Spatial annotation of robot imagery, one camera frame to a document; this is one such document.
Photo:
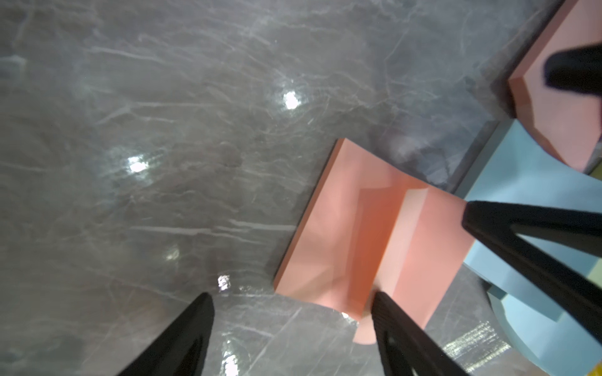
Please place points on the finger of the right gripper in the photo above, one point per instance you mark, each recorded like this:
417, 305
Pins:
575, 70
498, 226

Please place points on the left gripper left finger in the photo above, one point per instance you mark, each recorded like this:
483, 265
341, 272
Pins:
182, 348

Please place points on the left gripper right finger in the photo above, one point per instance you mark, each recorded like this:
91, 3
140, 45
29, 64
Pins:
404, 348

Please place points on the pink fanned memo pad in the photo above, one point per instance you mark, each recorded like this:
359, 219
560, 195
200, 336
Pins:
370, 227

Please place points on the pink flat memo pad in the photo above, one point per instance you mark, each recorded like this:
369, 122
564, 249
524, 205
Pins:
566, 125

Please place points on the blue memo pad upper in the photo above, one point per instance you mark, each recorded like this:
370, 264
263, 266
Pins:
512, 168

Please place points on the blue memo pad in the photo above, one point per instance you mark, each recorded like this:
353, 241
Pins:
512, 168
558, 347

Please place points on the blue memo pad lower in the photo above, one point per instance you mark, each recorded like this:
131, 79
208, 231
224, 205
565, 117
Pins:
558, 347

